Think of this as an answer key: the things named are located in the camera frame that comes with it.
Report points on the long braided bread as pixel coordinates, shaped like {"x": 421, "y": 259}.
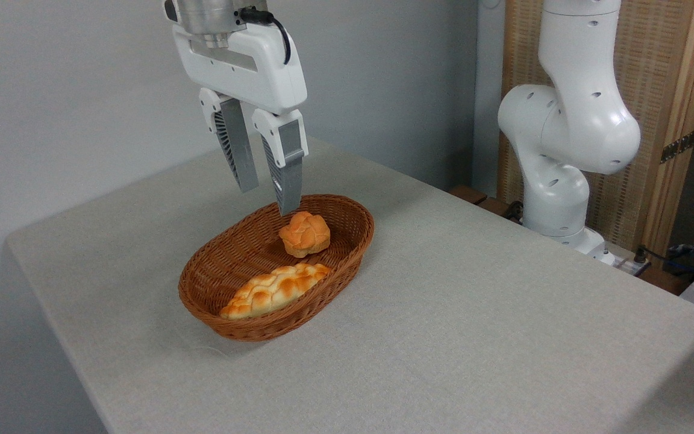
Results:
{"x": 271, "y": 292}

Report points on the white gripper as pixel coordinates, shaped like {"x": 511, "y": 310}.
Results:
{"x": 262, "y": 72}

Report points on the metal screen hinge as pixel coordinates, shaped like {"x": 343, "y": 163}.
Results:
{"x": 678, "y": 146}

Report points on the brown wicker basket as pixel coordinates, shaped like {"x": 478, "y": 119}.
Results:
{"x": 232, "y": 259}

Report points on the white power strip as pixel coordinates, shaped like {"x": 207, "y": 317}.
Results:
{"x": 629, "y": 266}

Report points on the round bread roll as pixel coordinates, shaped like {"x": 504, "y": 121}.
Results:
{"x": 305, "y": 235}

